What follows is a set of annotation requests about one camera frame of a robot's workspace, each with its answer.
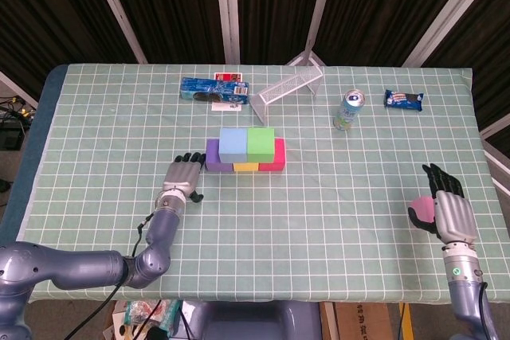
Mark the purple foam cube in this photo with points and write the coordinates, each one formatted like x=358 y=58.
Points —
x=213 y=157

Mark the green foam cube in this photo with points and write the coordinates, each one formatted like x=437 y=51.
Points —
x=261 y=144

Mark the yellow foam cube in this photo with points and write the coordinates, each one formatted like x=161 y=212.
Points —
x=245 y=167

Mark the red card box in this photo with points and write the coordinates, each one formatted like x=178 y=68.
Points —
x=229 y=76

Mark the blue cookie box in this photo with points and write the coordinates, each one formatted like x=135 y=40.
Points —
x=215 y=91

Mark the white frame bar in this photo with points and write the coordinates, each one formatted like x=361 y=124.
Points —
x=498 y=170
x=18 y=91
x=496 y=127

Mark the light pink foam cube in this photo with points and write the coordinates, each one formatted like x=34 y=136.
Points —
x=424 y=206

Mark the green checked tablecloth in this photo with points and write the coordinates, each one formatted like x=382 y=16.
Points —
x=279 y=236

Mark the teal snack bag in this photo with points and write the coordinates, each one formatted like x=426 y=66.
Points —
x=139 y=312

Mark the brown cardboard box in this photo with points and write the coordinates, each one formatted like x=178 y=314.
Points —
x=362 y=322

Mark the light blue foam cube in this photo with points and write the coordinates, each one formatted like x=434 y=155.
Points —
x=233 y=145

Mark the white paper card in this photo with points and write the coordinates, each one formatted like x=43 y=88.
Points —
x=225 y=106

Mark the black equipment box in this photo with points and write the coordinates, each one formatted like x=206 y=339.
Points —
x=10 y=137

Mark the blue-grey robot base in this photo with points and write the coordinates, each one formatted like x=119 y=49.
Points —
x=247 y=322

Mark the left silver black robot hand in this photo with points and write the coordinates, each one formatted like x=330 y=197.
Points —
x=183 y=174

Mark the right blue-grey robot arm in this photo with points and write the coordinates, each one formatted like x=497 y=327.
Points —
x=466 y=292

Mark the dark pleated curtain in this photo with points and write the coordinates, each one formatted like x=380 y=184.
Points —
x=179 y=5

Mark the light blue drink can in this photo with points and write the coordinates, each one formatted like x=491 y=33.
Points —
x=347 y=113

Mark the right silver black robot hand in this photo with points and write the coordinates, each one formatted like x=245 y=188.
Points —
x=454 y=216

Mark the magenta foam cube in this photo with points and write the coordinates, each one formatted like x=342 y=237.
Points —
x=279 y=155

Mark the blue snack packet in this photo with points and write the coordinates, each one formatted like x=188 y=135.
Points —
x=403 y=100

